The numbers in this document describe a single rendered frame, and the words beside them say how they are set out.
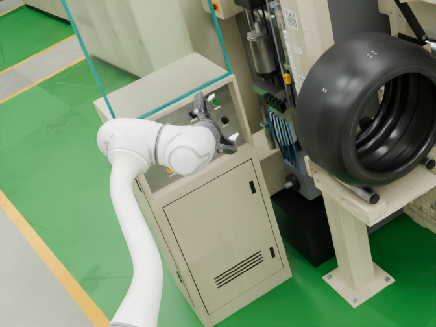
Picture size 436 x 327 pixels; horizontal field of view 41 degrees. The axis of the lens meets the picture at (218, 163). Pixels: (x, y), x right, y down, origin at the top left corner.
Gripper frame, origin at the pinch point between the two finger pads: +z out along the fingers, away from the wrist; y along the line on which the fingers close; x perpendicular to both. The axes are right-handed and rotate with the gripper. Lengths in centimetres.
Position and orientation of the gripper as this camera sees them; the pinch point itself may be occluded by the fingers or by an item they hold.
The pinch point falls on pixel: (221, 117)
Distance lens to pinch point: 176.1
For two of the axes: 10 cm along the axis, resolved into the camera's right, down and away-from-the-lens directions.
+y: -5.2, -8.4, -1.6
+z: 2.3, -3.2, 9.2
